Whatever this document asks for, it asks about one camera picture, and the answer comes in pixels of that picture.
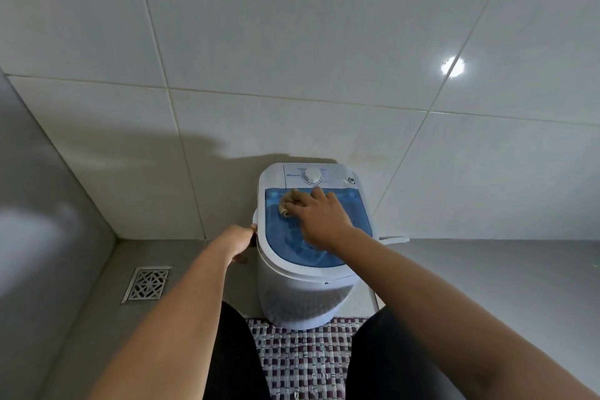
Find person's right forearm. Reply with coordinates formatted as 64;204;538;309
334;228;600;400

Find person's right hand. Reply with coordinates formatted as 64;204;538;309
283;186;372;255

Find metal floor drain grate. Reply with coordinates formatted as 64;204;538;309
121;266;173;305

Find person's left forearm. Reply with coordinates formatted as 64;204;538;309
86;236;235;400

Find white mini washing machine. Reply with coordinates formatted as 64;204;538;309
252;162;379;331

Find person's left leg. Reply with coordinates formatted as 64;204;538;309
201;301;273;400

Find blue translucent washer lid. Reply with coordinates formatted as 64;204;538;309
265;187;374;269

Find woven checkered floor mat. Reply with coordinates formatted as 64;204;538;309
247;317;368;400

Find person's leg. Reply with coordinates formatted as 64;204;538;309
201;301;273;400
343;306;453;400

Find person's left hand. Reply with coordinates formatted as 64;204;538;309
219;224;259;266

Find person's right leg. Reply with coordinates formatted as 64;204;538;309
343;306;453;400

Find beige cleaning cloth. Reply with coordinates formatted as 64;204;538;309
279;191;302;218

